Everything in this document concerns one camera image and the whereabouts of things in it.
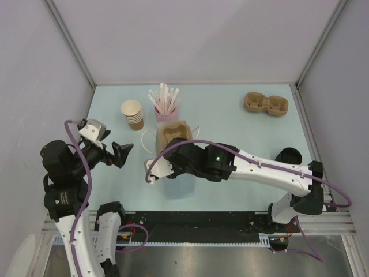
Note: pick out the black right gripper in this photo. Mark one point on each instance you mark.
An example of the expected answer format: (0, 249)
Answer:
(176, 171)

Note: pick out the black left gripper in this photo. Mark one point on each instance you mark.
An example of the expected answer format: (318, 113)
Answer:
(120, 152)

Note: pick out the white and blue paper bag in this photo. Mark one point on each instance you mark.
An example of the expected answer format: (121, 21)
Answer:
(177, 185)

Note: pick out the brown pulp cup carrier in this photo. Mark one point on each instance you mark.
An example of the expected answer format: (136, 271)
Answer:
(273, 105)
(173, 130)

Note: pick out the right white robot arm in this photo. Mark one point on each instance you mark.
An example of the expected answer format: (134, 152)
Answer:
(217, 162)

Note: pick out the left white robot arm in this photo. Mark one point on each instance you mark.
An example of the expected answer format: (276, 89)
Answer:
(65, 199)

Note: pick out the stack of brown paper cups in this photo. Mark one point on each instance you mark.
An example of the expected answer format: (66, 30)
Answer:
(131, 110)

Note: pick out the pink straw holder cup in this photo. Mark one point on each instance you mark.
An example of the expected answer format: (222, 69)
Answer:
(172, 117)

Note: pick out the bundle of wrapped white straws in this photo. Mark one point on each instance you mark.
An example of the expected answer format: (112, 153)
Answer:
(165, 100)

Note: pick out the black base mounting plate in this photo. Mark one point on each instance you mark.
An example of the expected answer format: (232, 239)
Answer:
(206, 227)

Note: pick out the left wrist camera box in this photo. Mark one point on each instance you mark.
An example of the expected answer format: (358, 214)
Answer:
(94, 131)

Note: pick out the aluminium frame rail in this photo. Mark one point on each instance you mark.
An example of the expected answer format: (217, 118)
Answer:
(327, 223)

